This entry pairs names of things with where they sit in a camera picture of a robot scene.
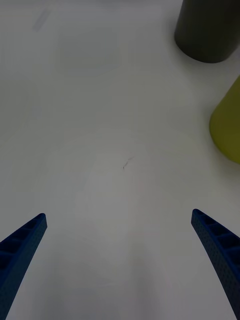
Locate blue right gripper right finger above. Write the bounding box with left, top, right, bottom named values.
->
left=191, top=208, right=240, bottom=320

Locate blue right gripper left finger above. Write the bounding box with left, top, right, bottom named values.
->
left=0, top=212, right=48, bottom=320

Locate yellow-green plastic waste bin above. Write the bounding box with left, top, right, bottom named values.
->
left=209, top=75, right=240, bottom=165

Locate grey plastic waste bin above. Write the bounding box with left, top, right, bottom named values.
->
left=174, top=0, right=240, bottom=64

